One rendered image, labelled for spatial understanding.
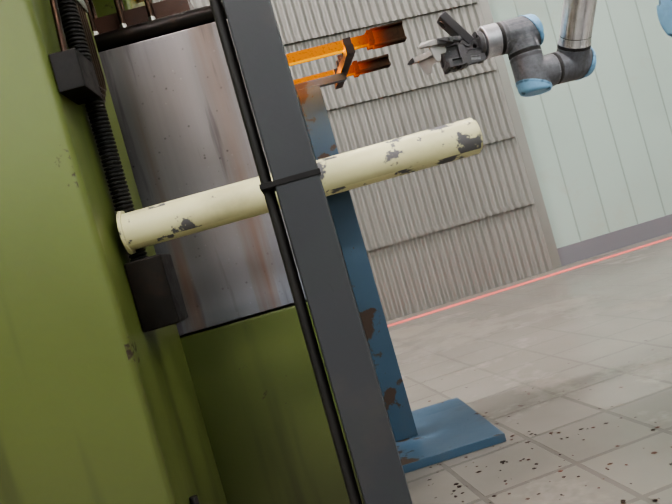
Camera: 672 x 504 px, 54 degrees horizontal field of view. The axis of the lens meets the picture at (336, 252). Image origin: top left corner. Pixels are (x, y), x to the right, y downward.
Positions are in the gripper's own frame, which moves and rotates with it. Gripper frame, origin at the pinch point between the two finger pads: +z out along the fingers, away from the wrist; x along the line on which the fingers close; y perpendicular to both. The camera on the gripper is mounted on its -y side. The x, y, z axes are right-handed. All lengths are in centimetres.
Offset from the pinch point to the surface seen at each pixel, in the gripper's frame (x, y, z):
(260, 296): -79, 50, 54
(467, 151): -102, 39, 24
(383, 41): -24.2, 1.6, 12.1
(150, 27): -78, 6, 59
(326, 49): -25.5, 0.4, 26.0
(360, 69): -0.8, 0.8, 14.9
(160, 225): -102, 38, 61
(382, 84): 227, -44, -38
